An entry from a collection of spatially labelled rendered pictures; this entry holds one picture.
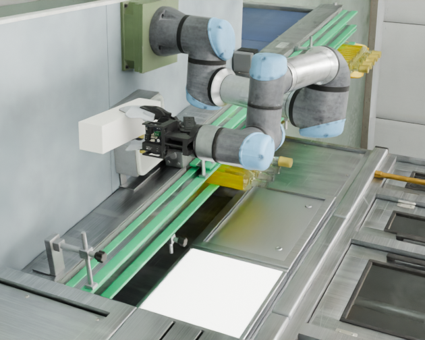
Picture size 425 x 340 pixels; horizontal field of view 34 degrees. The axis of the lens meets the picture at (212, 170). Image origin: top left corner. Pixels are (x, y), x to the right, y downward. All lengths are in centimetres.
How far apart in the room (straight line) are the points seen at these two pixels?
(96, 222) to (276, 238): 59
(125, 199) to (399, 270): 88
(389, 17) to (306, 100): 643
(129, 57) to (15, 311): 91
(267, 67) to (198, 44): 63
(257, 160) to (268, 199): 111
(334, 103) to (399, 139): 691
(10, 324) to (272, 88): 72
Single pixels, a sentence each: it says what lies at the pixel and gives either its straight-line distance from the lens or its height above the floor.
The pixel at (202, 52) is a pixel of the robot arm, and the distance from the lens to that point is 203.
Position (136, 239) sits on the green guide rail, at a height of 95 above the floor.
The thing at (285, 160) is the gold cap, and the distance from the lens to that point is 242.
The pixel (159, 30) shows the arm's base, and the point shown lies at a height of 86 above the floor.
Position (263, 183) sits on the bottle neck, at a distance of 229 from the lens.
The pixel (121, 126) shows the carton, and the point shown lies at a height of 110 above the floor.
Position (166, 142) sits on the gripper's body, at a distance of 143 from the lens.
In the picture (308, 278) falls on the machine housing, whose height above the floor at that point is 138.
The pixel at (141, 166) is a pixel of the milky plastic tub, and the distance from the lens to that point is 218.
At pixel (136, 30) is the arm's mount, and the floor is 80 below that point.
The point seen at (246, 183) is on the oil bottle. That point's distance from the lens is 230.
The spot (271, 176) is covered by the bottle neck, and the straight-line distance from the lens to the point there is 233.
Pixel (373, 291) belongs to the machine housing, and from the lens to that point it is 213.
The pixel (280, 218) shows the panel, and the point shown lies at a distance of 235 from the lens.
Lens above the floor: 190
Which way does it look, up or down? 24 degrees down
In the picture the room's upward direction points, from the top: 101 degrees clockwise
